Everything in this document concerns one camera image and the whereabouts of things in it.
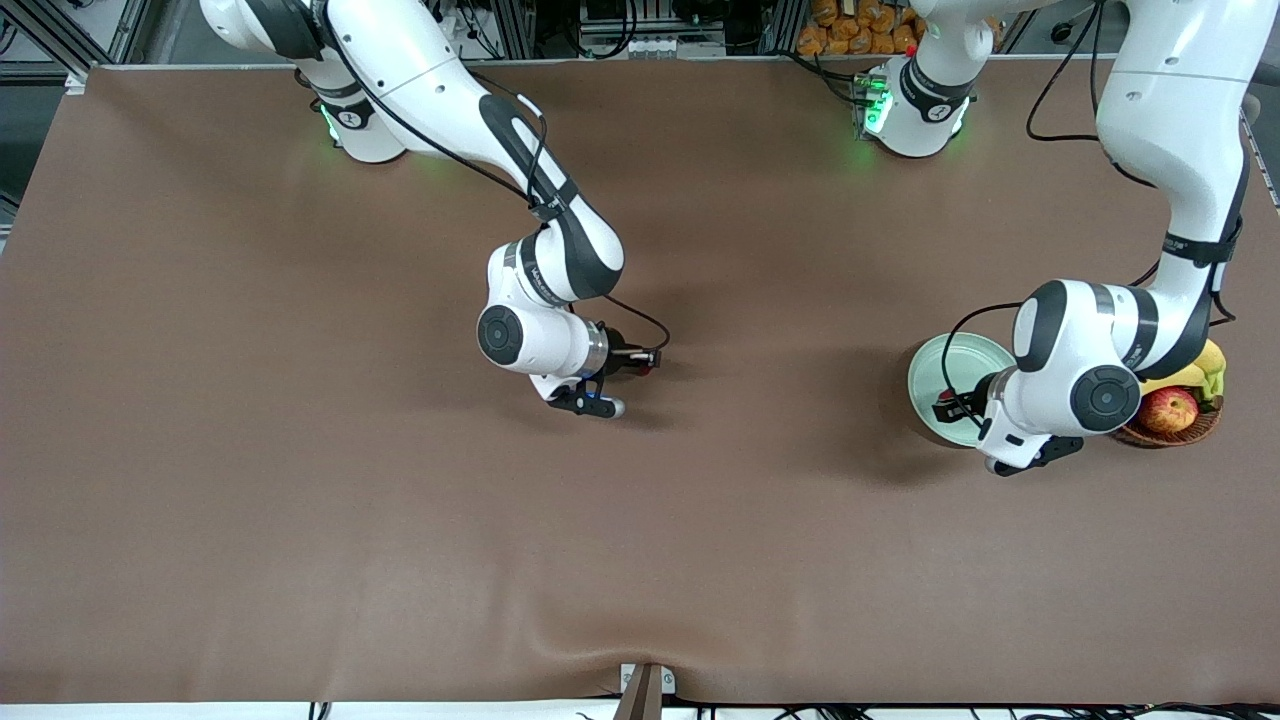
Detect pale green round plate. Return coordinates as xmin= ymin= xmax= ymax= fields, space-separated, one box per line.
xmin=908 ymin=333 xmax=1021 ymax=448

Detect brown table cloth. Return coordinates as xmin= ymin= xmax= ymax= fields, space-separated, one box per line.
xmin=0 ymin=58 xmax=1280 ymax=706

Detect brown wicker basket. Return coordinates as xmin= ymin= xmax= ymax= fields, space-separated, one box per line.
xmin=1110 ymin=395 xmax=1224 ymax=448

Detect red apple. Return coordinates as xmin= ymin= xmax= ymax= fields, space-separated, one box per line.
xmin=1140 ymin=388 xmax=1200 ymax=435

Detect yellow banana bunch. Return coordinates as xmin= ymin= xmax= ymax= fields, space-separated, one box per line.
xmin=1140 ymin=340 xmax=1228 ymax=403

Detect white power strip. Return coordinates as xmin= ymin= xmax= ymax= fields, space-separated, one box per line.
xmin=620 ymin=36 xmax=728 ymax=57

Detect office chair base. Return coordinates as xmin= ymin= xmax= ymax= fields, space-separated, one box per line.
xmin=1050 ymin=0 xmax=1101 ymax=46

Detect orange snack bags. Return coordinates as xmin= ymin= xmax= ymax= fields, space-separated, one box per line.
xmin=797 ymin=0 xmax=936 ymax=57

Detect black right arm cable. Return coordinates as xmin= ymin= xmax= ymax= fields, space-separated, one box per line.
xmin=315 ymin=0 xmax=671 ymax=366

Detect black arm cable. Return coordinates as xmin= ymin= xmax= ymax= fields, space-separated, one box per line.
xmin=315 ymin=0 xmax=671 ymax=366
xmin=940 ymin=0 xmax=1238 ymax=401

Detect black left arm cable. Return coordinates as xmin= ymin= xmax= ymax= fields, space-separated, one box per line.
xmin=940 ymin=0 xmax=1238 ymax=401

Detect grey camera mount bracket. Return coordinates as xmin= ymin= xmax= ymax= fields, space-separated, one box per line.
xmin=612 ymin=663 xmax=677 ymax=720

